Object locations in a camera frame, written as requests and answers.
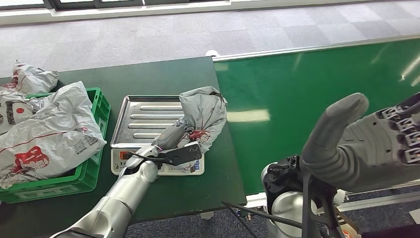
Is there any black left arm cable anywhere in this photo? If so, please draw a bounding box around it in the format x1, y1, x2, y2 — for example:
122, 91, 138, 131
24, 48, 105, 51
127, 150, 165, 162

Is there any dark maroon panel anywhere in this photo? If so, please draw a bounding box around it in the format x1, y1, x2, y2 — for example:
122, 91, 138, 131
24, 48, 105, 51
361, 225, 420, 238

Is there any black right camera bracket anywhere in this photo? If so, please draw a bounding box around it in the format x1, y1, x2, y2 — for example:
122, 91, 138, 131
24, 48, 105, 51
300, 171, 345, 238

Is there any dark window frame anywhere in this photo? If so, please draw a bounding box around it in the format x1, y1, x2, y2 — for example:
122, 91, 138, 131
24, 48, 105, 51
44, 0, 210, 10

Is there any white window sill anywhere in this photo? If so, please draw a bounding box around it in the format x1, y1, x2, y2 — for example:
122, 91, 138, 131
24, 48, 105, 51
0, 0, 362, 26

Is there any metal conveyor foot bracket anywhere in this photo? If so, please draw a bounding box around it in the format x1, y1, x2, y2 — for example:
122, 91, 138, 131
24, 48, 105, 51
238, 207, 263, 219

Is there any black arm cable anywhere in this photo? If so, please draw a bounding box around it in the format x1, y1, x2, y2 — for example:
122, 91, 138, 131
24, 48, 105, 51
127, 150, 165, 162
221, 201, 304, 238

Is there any green plastic crate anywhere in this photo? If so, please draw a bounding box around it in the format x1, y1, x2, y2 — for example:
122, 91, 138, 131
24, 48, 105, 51
0, 87, 111, 204

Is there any aluminium conveyor side rail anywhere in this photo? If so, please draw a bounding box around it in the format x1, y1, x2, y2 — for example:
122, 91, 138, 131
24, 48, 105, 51
212, 34, 420, 62
246, 183, 420, 213

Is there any black camera bracket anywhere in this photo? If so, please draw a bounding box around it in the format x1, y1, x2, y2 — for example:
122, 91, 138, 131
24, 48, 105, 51
159, 141, 204, 167
300, 171, 345, 238

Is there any large mailer with red print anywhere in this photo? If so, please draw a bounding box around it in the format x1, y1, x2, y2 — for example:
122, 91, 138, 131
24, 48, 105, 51
0, 81, 107, 190

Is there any steel tray electronic scale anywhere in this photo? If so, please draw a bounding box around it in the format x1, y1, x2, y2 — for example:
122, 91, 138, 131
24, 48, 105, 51
109, 94, 206, 177

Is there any green conveyor belt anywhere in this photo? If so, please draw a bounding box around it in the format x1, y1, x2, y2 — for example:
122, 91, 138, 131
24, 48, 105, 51
213, 39, 420, 195

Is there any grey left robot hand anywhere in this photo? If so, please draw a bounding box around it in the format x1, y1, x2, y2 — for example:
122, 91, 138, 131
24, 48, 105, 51
152, 124, 188, 151

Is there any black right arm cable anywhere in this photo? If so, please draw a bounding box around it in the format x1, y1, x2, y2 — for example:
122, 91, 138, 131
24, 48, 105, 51
221, 201, 304, 238

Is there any grey plastic mailer package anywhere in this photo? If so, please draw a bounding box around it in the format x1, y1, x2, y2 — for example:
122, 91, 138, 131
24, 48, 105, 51
170, 86, 229, 173

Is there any crumpled grey mailer package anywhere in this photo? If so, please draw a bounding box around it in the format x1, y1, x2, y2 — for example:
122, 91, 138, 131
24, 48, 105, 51
0, 59, 60, 96

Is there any grey mailer with red dot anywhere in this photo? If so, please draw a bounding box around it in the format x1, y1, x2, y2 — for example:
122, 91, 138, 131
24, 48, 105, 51
0, 93, 47, 135

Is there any black left camera bracket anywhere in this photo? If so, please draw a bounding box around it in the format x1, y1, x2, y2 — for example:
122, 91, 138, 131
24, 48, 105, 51
159, 141, 204, 167

